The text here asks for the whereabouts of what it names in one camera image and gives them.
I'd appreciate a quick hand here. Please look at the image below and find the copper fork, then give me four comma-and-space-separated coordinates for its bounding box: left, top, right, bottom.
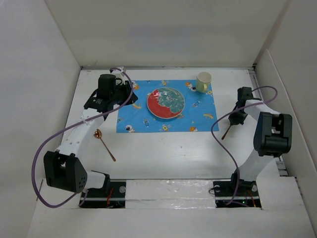
221, 125, 232, 140

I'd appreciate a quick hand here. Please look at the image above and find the red and teal plate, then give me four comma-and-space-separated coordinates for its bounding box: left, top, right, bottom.
147, 87, 185, 119

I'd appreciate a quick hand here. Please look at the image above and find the blue space print cloth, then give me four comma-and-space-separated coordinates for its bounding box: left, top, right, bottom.
116, 80, 218, 133

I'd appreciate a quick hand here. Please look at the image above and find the pale yellow mug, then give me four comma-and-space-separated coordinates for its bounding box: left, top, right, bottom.
196, 72, 212, 93

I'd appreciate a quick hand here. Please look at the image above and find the copper spoon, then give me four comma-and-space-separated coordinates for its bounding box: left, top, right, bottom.
94, 129, 116, 162

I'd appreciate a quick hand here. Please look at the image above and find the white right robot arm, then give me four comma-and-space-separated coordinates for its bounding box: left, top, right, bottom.
228, 87, 292, 195

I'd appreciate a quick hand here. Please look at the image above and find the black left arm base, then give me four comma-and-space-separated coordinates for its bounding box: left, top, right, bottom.
79, 174, 127, 209

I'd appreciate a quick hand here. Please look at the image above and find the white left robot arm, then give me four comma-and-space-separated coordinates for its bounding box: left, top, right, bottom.
44, 73, 237, 197

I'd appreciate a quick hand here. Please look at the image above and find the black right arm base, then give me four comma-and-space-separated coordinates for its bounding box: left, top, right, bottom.
209, 173, 262, 208

